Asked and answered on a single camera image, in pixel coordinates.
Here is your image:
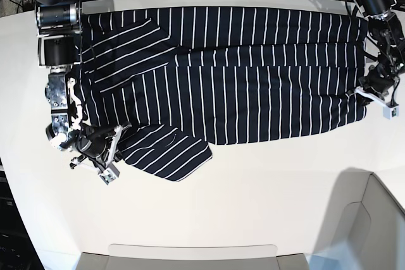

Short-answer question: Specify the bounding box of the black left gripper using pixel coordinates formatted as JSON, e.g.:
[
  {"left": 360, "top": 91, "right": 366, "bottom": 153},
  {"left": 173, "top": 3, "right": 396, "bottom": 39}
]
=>
[{"left": 358, "top": 70, "right": 396, "bottom": 106}]

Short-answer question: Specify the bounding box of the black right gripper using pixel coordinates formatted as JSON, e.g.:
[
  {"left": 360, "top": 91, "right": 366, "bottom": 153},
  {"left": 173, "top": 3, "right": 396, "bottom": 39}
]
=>
[{"left": 68, "top": 125, "right": 123, "bottom": 166}]

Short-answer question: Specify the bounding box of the navy white striped T-shirt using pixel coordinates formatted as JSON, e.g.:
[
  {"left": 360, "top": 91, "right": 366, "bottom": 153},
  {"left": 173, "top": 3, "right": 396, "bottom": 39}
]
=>
[{"left": 77, "top": 6, "right": 368, "bottom": 181}]

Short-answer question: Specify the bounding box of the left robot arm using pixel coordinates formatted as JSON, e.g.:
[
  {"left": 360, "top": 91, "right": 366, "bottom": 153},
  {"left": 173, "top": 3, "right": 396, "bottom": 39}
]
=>
[{"left": 345, "top": 0, "right": 404, "bottom": 107}]

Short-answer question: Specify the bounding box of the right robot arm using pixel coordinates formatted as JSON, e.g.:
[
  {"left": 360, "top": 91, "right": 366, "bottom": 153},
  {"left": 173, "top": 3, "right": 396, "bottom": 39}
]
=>
[{"left": 35, "top": 0, "right": 124, "bottom": 171}]

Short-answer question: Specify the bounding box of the white bin front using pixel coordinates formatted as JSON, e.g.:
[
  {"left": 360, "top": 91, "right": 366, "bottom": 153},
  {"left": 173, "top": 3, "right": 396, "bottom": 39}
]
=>
[{"left": 76, "top": 244, "right": 309, "bottom": 269}]

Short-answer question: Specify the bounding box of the white bin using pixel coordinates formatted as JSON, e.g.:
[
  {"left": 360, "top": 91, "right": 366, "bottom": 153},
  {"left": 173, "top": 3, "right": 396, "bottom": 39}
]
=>
[
  {"left": 311, "top": 170, "right": 405, "bottom": 270},
  {"left": 76, "top": 244, "right": 309, "bottom": 269}
]

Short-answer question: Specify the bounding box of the white bin right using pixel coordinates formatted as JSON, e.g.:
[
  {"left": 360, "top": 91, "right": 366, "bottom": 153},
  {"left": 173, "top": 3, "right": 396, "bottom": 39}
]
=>
[{"left": 311, "top": 170, "right": 405, "bottom": 270}]

